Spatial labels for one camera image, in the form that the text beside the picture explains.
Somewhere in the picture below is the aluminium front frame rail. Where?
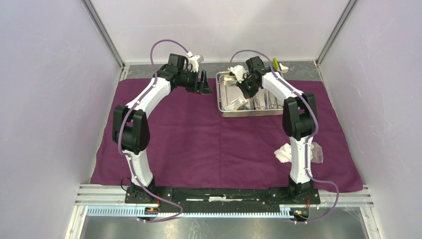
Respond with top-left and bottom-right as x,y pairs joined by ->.
65,184 -> 383,239

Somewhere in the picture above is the white gauze pad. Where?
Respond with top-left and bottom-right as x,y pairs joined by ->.
311,142 -> 323,163

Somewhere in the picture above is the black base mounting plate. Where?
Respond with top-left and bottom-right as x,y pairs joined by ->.
125,185 -> 321,214

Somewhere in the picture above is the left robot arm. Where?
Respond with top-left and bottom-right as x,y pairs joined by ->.
112,52 -> 212,203

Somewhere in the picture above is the maroon cloth wrap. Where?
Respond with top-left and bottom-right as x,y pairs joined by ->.
90,78 -> 364,193

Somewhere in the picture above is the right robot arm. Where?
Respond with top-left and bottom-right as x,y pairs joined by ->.
228,56 -> 318,203

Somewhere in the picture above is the steel two-compartment tray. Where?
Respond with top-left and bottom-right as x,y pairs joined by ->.
216,71 -> 283,117

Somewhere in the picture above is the white plastic block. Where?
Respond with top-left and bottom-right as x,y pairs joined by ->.
278,63 -> 289,74

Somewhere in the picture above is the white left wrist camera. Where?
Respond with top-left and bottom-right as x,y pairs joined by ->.
186,51 -> 204,73

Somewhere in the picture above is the aluminium frame rail left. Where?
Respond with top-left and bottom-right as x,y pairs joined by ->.
82,0 -> 130,184

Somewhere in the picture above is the steel needle holder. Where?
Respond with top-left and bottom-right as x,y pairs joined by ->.
253,95 -> 283,110

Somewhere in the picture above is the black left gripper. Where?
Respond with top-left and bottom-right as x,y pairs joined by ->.
178,69 -> 212,95

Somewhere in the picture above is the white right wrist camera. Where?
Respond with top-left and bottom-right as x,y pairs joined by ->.
228,65 -> 247,83

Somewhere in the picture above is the white gauze packet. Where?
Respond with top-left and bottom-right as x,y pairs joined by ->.
274,143 -> 292,163

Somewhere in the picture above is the aluminium frame post right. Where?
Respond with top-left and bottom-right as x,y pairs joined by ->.
315,0 -> 358,69

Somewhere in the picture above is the yellow-green plastic block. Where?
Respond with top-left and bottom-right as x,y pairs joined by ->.
272,57 -> 280,71

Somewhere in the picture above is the aluminium frame rail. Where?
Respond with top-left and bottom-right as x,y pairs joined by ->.
65,184 -> 383,239
82,0 -> 130,184

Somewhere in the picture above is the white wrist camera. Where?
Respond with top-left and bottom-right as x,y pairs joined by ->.
186,51 -> 204,73
228,65 -> 247,83

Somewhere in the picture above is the green suture packet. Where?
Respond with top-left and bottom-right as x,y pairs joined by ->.
224,97 -> 249,111

